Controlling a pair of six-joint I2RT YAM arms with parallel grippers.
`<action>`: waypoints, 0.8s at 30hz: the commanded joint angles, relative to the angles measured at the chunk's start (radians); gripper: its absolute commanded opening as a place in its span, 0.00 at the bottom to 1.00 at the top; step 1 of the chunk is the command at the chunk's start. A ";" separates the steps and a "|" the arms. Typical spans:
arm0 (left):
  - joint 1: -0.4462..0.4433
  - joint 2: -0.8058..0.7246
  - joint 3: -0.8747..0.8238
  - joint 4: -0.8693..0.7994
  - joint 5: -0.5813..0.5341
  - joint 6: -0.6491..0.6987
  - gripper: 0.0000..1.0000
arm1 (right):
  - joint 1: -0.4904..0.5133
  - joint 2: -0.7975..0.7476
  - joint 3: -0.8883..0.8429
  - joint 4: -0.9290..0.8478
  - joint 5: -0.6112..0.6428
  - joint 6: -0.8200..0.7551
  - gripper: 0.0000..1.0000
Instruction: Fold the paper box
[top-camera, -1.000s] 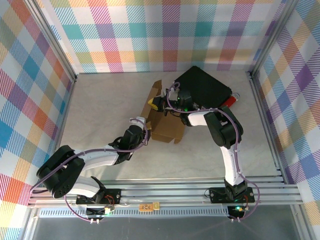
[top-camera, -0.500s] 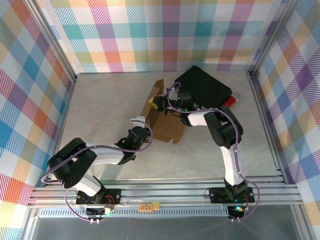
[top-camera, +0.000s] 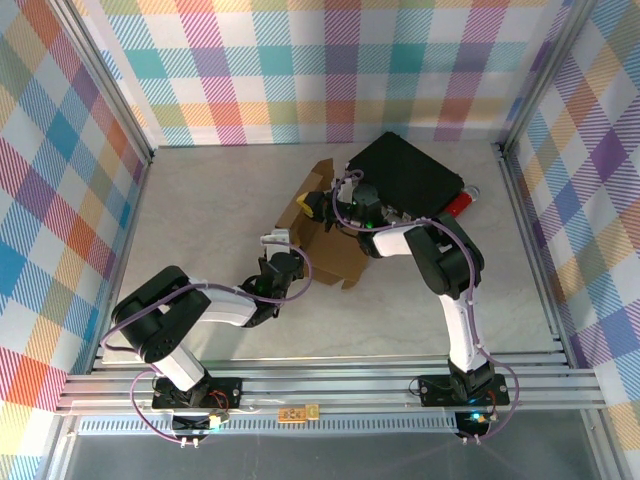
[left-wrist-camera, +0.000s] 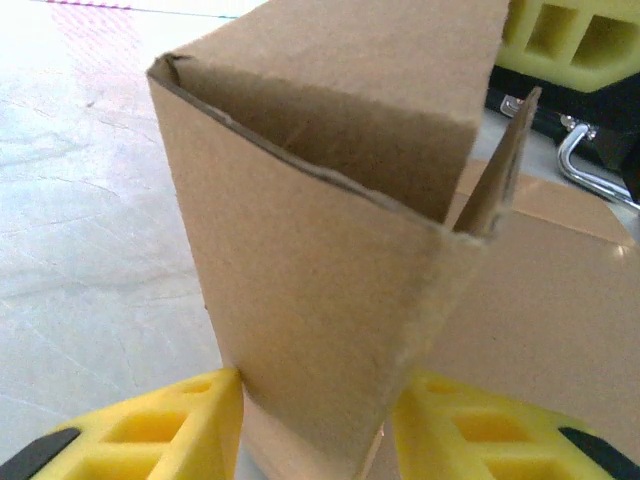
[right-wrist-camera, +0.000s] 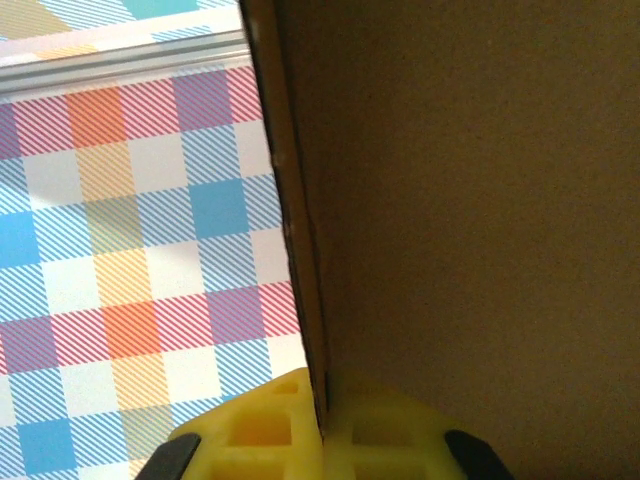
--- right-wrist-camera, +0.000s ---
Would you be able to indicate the aluminium frame corner post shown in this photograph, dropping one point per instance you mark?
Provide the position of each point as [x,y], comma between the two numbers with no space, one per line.
[125,62]

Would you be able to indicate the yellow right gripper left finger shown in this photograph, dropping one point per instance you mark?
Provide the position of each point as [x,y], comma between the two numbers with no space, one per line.
[260,435]

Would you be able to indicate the brown cardboard paper box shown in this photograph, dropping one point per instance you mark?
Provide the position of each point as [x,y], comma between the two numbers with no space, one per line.
[475,200]

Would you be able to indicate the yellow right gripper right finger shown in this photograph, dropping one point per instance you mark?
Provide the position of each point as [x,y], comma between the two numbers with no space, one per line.
[380,440]

